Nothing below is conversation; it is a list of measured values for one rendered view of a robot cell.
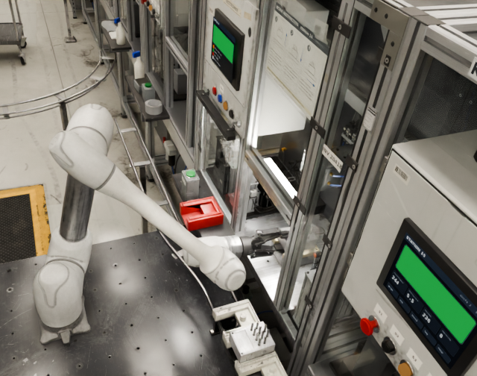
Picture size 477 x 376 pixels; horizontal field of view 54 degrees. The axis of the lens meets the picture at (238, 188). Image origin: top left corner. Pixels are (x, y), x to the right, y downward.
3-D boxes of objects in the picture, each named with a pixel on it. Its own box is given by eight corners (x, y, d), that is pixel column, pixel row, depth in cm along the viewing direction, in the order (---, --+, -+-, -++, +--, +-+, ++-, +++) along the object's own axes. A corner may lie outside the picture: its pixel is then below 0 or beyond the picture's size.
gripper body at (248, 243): (240, 262, 173) (261, 258, 177) (244, 245, 168) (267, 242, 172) (232, 248, 178) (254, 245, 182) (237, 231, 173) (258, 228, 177)
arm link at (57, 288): (33, 328, 173) (21, 291, 159) (46, 289, 187) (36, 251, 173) (78, 328, 174) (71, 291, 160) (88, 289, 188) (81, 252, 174)
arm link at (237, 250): (231, 248, 165) (247, 246, 168) (222, 231, 171) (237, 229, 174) (226, 266, 170) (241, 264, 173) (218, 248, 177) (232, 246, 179)
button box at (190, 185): (180, 190, 214) (181, 169, 206) (197, 187, 217) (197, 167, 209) (185, 201, 208) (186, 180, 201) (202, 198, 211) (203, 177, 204)
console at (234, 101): (197, 86, 197) (202, -31, 168) (258, 79, 207) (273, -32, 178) (234, 139, 167) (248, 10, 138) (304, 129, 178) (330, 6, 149)
